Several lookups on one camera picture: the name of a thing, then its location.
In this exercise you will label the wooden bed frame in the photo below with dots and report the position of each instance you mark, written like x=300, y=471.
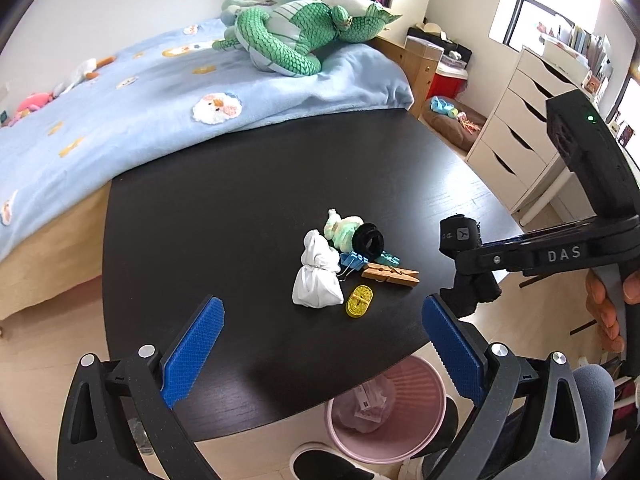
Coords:
x=50, y=270

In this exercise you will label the blue binder clip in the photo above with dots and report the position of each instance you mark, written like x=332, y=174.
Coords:
x=352, y=262

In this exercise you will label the wooden clothespin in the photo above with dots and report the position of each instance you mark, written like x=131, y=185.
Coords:
x=392, y=275

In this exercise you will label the row of books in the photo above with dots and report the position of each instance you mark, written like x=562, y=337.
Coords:
x=592, y=47

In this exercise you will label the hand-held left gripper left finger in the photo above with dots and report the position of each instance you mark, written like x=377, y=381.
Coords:
x=195, y=350

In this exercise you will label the beige hat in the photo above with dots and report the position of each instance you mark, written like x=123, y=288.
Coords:
x=432, y=30

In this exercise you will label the yellow plastic clip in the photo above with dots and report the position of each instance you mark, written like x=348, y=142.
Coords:
x=360, y=301

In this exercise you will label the white plush toy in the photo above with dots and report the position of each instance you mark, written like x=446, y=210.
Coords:
x=350, y=0

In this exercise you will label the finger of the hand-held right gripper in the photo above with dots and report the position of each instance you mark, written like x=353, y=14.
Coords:
x=500, y=259

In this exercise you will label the pink plush toy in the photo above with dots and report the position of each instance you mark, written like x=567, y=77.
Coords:
x=31, y=105

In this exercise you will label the white duck plush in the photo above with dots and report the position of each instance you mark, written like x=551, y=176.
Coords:
x=80, y=74

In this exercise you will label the teal pet toy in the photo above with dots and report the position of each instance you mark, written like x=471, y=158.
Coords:
x=442, y=106

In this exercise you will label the person's grey trousered leg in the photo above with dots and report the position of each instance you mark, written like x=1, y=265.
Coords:
x=597, y=400

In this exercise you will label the white cloth bundle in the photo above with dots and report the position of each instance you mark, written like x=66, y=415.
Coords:
x=316, y=285

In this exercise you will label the white desktop organizer box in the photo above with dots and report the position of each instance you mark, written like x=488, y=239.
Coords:
x=565, y=57

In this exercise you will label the teal binder clip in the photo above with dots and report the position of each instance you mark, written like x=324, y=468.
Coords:
x=389, y=260

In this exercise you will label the green dragon plush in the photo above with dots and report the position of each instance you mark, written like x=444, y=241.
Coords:
x=290, y=40

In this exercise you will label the bed with blue blanket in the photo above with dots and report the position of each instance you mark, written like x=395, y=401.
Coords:
x=150, y=125

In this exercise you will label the wooden bed headboard post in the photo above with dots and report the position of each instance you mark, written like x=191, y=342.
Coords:
x=417, y=67

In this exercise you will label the black slipper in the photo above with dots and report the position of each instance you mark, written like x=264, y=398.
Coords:
x=325, y=465

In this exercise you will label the black sock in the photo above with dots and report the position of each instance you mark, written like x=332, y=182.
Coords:
x=472, y=292

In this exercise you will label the white drawer chest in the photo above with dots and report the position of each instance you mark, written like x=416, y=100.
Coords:
x=520, y=135

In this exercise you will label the pink trash bin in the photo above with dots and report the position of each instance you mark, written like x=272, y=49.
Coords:
x=425, y=395

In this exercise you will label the person's right hand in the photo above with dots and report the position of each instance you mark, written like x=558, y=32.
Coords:
x=607, y=330

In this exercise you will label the brown pet bed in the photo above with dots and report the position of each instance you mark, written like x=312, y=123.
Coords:
x=452, y=132

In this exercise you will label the red storage box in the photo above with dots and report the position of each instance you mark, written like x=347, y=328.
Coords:
x=447, y=85

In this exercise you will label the black storage boxes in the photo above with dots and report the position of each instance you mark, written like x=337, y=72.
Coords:
x=460, y=52

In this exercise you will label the green and white sock roll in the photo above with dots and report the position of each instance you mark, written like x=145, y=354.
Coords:
x=340, y=232

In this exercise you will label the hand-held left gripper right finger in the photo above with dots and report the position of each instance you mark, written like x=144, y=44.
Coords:
x=455, y=347

